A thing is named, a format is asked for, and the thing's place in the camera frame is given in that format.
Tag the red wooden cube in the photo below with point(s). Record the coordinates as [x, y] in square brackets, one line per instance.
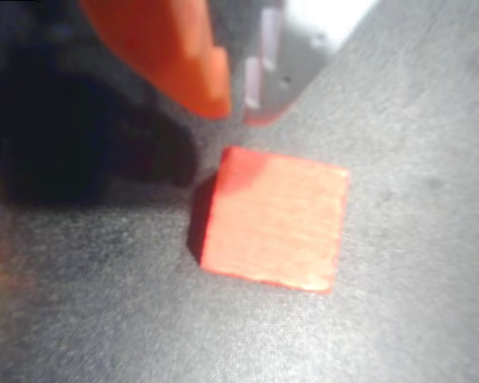
[275, 223]

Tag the black table mat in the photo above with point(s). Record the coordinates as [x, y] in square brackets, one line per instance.
[403, 239]

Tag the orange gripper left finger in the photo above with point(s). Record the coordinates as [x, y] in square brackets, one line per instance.
[171, 48]

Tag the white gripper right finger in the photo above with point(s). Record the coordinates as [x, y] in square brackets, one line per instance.
[287, 60]

